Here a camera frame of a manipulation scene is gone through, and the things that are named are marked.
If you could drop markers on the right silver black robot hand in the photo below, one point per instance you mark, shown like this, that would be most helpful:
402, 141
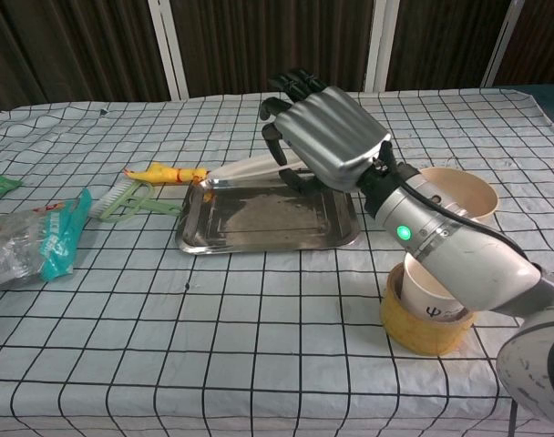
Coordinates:
336, 136

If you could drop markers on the white round plate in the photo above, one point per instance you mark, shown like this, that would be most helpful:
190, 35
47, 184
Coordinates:
240, 170

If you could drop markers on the beige bowl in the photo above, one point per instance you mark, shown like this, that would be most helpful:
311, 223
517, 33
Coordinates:
468, 191

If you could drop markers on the white paper cup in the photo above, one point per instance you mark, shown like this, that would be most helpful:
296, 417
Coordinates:
418, 291

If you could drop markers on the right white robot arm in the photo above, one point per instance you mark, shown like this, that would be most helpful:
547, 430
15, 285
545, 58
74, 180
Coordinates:
441, 246

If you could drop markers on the metal tray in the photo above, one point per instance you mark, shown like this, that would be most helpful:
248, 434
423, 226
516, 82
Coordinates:
268, 223

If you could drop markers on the dark brown curtain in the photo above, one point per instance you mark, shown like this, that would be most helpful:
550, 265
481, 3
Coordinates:
268, 36

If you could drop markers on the yellow rubber chicken toy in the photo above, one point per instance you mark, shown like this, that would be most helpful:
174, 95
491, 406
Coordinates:
163, 174

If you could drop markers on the checkered tablecloth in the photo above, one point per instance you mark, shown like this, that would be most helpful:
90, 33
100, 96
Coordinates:
259, 318

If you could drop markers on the yellow tape roll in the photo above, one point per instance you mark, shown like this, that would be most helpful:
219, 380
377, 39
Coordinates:
413, 334

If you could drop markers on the green scrub brush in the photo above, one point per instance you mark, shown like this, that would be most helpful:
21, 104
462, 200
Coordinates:
122, 202

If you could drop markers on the clear teal snack bag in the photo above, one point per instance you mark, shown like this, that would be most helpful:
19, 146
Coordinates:
54, 241

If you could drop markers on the white frame post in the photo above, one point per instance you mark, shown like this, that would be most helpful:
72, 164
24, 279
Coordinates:
502, 41
379, 41
167, 45

